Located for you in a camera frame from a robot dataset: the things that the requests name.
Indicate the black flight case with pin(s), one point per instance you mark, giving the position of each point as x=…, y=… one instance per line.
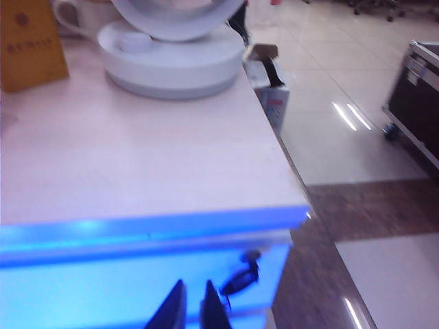
x=411, y=103

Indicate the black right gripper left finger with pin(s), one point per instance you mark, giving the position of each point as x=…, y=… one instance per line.
x=171, y=312

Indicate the white mug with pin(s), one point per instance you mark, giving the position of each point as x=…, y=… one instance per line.
x=85, y=17

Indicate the yellow tin box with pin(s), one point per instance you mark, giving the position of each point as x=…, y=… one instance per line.
x=31, y=51

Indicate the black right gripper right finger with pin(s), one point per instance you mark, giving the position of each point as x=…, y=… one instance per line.
x=212, y=312

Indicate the white desk fan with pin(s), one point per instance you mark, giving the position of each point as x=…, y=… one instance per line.
x=171, y=75

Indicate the white cardboard box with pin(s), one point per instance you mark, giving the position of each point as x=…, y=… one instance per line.
x=274, y=103

